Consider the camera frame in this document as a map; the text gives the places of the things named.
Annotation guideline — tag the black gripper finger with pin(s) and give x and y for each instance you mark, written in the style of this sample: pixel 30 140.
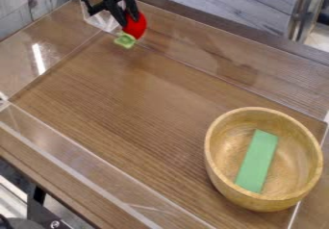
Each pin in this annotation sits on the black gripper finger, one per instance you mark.
pixel 132 10
pixel 117 12

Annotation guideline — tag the red plush strawberry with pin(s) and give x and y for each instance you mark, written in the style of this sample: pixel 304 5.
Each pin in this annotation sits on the red plush strawberry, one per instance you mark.
pixel 133 31

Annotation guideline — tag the metal stand in background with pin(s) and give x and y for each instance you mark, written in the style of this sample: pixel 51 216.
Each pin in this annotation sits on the metal stand in background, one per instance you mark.
pixel 303 19

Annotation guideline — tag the green rectangular block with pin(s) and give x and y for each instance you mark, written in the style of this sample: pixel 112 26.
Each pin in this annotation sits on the green rectangular block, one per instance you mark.
pixel 257 161

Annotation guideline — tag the wooden bowl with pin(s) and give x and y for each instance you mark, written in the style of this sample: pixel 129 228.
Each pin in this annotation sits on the wooden bowl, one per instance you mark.
pixel 296 166

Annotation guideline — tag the black table leg clamp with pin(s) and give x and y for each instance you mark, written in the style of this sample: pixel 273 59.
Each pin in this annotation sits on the black table leg clamp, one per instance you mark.
pixel 25 212

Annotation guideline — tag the clear acrylic tray wall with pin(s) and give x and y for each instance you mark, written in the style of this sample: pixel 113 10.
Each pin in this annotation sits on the clear acrylic tray wall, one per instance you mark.
pixel 109 197

